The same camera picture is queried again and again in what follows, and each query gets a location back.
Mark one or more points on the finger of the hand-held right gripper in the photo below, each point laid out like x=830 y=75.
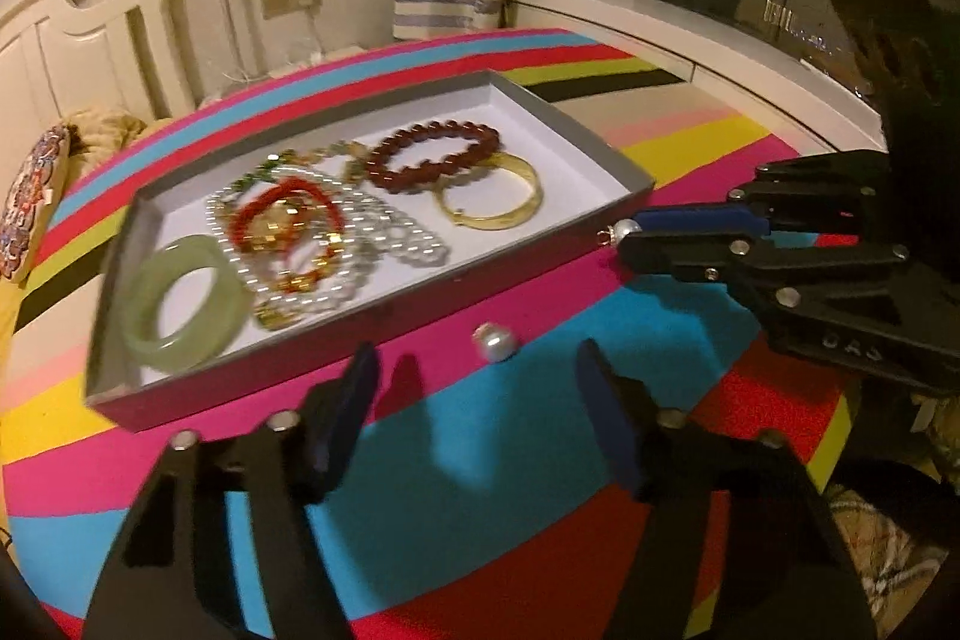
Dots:
x=697 y=218
x=675 y=254

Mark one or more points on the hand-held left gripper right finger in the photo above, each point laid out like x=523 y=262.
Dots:
x=609 y=419

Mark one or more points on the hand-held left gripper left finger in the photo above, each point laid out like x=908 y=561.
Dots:
x=346 y=411

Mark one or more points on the pearl drop earring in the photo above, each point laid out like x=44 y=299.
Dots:
x=493 y=344
x=626 y=231

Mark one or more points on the white shallow jewelry box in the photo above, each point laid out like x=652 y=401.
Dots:
x=570 y=175

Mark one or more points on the pale green jade bangle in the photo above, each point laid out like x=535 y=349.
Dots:
x=139 y=310

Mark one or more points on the white window sill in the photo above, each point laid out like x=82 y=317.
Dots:
x=675 y=33

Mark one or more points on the gold bangle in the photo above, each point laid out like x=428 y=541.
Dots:
x=487 y=220

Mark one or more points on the patterned cloth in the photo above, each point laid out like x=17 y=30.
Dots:
x=885 y=557

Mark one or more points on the yellow blanket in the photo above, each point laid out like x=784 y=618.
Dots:
x=105 y=130

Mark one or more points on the patterned round cushion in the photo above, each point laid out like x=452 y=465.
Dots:
x=30 y=205

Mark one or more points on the white bed headboard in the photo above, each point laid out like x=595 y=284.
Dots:
x=75 y=48

